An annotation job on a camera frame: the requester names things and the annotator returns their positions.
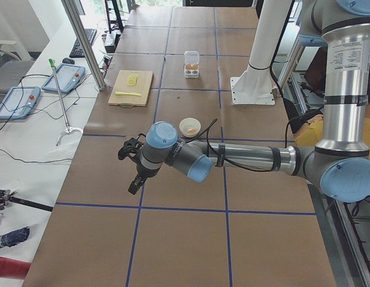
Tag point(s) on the metal reacher grabber tool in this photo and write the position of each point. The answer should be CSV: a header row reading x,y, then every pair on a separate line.
x,y
68,128

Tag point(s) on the black computer mouse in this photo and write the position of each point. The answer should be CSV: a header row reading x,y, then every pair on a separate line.
x,y
68,60

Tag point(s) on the aluminium frame post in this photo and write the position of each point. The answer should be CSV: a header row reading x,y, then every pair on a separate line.
x,y
78,28

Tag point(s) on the blue teach pendant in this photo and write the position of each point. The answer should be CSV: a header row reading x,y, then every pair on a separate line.
x,y
68,76
18,102

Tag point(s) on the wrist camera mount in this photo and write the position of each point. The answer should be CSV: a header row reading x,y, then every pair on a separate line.
x,y
131,146

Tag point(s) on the far blue teach pendant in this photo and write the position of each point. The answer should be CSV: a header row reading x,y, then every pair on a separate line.
x,y
68,76

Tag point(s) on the wooden cutting board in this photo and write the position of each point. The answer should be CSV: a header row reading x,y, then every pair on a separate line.
x,y
143,86

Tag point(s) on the black tripod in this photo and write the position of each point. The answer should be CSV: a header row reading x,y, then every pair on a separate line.
x,y
6,197

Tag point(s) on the clear plastic egg box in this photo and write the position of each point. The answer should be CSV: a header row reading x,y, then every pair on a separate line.
x,y
191,64

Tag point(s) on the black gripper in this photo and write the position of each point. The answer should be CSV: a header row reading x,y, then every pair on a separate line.
x,y
144,172

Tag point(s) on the grey office chair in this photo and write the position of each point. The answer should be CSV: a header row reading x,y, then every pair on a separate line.
x,y
12,68

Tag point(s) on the lemon slices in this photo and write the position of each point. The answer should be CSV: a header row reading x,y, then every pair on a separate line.
x,y
132,79

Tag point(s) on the near blue teach pendant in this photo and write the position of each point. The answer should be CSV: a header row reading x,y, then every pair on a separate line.
x,y
18,102

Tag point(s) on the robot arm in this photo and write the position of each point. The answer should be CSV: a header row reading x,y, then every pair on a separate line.
x,y
338,164

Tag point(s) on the white bowl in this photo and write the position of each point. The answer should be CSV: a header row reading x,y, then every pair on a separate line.
x,y
189,123

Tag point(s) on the yellow plastic knife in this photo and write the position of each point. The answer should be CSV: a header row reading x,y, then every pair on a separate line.
x,y
120,93

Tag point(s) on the red cylinder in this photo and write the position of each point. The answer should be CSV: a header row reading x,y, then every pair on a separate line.
x,y
13,269

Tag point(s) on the folded blue umbrella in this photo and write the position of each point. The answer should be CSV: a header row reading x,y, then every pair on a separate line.
x,y
14,237

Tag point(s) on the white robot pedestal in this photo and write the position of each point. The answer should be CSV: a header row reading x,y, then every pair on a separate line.
x,y
254,86

